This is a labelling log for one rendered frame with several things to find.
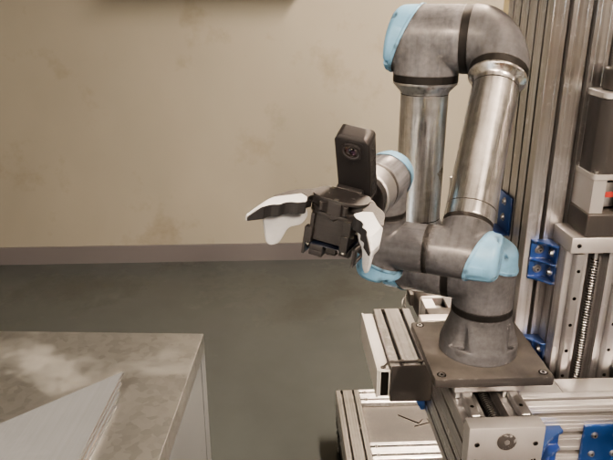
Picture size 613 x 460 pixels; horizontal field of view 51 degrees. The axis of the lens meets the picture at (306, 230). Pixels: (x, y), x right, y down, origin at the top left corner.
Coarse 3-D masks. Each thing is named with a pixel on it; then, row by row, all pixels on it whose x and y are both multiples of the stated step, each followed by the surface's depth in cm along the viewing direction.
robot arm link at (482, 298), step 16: (512, 256) 118; (512, 272) 119; (448, 288) 122; (464, 288) 120; (480, 288) 119; (496, 288) 118; (512, 288) 120; (464, 304) 122; (480, 304) 120; (496, 304) 120; (512, 304) 122
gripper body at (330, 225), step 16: (320, 192) 80; (336, 192) 81; (352, 192) 82; (384, 192) 87; (320, 208) 78; (336, 208) 78; (384, 208) 88; (320, 224) 80; (336, 224) 80; (304, 240) 81; (320, 240) 81; (336, 240) 80; (352, 240) 81; (320, 256) 81; (352, 256) 80
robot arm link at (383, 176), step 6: (378, 168) 90; (378, 174) 88; (384, 174) 89; (390, 174) 91; (378, 180) 88; (384, 180) 88; (390, 180) 90; (384, 186) 88; (390, 186) 89; (396, 186) 91; (390, 192) 89; (396, 192) 91; (390, 198) 89; (390, 204) 90; (384, 210) 89
